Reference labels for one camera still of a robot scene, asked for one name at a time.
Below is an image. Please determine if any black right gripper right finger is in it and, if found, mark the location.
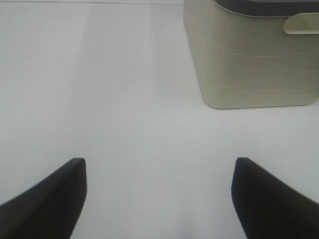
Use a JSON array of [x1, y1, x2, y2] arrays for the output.
[[231, 158, 319, 239]]

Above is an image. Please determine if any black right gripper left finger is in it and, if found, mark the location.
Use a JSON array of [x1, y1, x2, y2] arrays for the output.
[[0, 158, 87, 239]]

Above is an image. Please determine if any beige plastic storage bin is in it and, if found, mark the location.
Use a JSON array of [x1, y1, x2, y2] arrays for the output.
[[183, 0, 319, 109]]

